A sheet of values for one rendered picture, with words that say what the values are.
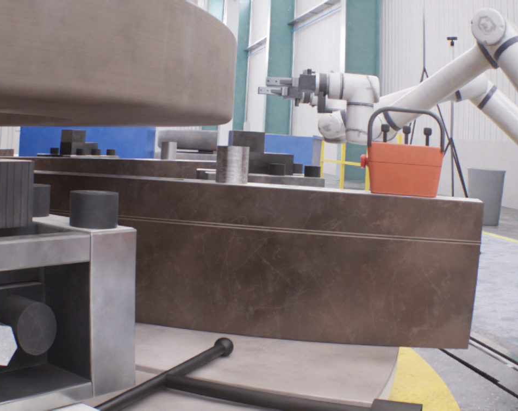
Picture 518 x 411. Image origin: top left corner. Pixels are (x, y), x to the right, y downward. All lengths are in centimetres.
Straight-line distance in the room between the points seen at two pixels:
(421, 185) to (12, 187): 116
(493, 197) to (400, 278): 740
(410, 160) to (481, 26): 53
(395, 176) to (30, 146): 552
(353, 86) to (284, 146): 916
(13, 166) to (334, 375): 94
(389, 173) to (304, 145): 962
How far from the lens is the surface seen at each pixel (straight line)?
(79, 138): 477
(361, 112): 233
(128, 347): 96
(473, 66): 232
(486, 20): 214
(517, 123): 278
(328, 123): 264
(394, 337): 187
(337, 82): 233
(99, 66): 141
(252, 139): 291
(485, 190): 916
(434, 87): 236
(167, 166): 386
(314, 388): 151
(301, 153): 1143
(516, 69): 210
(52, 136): 704
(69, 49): 134
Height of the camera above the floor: 79
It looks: 4 degrees down
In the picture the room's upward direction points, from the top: 3 degrees clockwise
